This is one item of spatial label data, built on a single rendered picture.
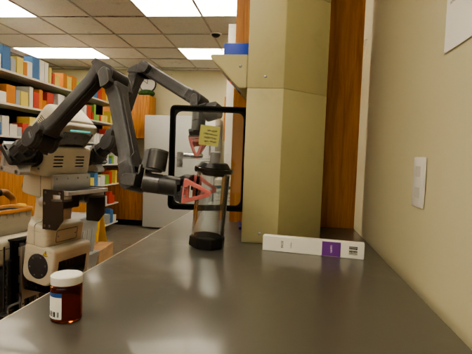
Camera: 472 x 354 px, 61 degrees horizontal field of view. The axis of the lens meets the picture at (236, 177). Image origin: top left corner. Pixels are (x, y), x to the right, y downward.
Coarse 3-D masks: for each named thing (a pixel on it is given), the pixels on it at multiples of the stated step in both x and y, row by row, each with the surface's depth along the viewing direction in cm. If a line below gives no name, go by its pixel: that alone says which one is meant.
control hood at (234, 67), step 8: (216, 56) 121; (224, 56) 120; (232, 56) 120; (240, 56) 120; (216, 64) 121; (224, 64) 120; (232, 64) 120; (240, 64) 120; (224, 72) 122; (232, 72) 120; (240, 72) 120; (232, 80) 121; (240, 80) 120; (240, 88) 122
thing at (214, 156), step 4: (212, 152) 110; (216, 152) 110; (212, 156) 110; (216, 156) 110; (212, 160) 111; (216, 160) 111; (200, 164) 110; (204, 164) 109; (208, 164) 108; (212, 164) 108; (216, 164) 108; (220, 164) 109; (224, 164) 110; (208, 168) 108; (212, 168) 107; (216, 168) 108; (220, 168) 108; (224, 168) 109; (228, 168) 110
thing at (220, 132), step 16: (192, 112) 151; (208, 112) 151; (176, 128) 151; (192, 128) 151; (208, 128) 151; (224, 128) 151; (240, 128) 151; (176, 144) 152; (192, 144) 152; (208, 144) 152; (224, 144) 152; (240, 144) 151; (176, 160) 152; (192, 160) 152; (208, 160) 152; (224, 160) 152; (240, 160) 152; (240, 176) 152; (240, 192) 152
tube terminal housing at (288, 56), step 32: (256, 0) 118; (288, 0) 117; (320, 0) 126; (256, 32) 119; (288, 32) 118; (320, 32) 127; (256, 64) 119; (288, 64) 119; (320, 64) 128; (256, 96) 120; (288, 96) 120; (320, 96) 129; (256, 128) 120; (288, 128) 121; (320, 128) 130; (256, 160) 121; (288, 160) 122; (320, 160) 131; (256, 192) 121; (288, 192) 123; (320, 192) 132; (256, 224) 122; (288, 224) 124
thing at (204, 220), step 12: (204, 168) 107; (204, 180) 108; (216, 180) 108; (204, 192) 108; (216, 192) 108; (204, 204) 109; (216, 204) 109; (204, 216) 109; (216, 216) 109; (192, 228) 112; (204, 228) 109; (216, 228) 110
